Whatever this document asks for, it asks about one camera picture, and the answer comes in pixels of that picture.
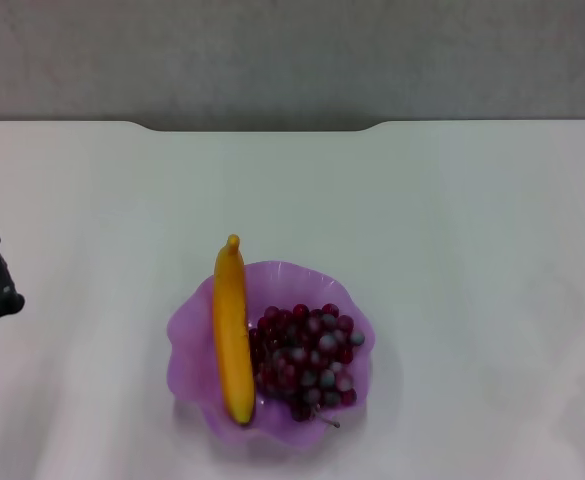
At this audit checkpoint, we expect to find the yellow banana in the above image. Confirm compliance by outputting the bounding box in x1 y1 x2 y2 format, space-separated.
212 233 258 431

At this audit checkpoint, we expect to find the red grape bunch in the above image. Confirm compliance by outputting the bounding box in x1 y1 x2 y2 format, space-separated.
248 302 367 429

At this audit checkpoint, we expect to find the purple wavy plastic bowl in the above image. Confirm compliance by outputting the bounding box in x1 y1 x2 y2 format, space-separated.
165 259 377 448

